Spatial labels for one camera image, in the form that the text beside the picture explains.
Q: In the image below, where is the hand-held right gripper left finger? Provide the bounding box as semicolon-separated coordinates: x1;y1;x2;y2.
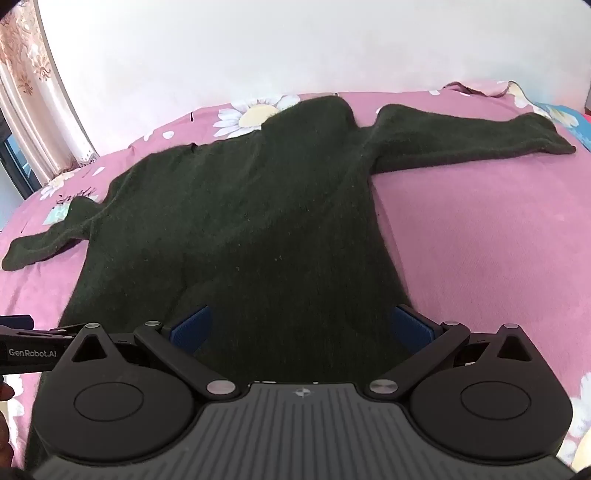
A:
52;305;241;400

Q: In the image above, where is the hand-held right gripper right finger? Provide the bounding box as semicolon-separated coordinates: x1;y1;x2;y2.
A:
365;304;557;400

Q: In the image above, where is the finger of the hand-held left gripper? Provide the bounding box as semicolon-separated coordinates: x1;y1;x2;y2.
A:
0;315;88;343

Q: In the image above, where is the dark green sweater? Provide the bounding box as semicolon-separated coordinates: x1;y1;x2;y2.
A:
1;96;578;476

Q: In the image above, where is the person's left hand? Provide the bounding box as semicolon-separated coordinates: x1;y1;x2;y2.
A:
0;382;16;468

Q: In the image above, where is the pink floral bed sheet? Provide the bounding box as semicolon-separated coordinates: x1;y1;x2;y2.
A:
0;78;591;480

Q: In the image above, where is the beige patterned curtain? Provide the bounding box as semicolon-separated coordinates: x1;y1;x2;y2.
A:
0;6;99;186

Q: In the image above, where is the blue printed cloth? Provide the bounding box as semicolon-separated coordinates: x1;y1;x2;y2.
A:
531;99;591;154

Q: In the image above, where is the dark window frame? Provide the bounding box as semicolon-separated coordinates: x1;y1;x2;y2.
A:
0;111;41;202

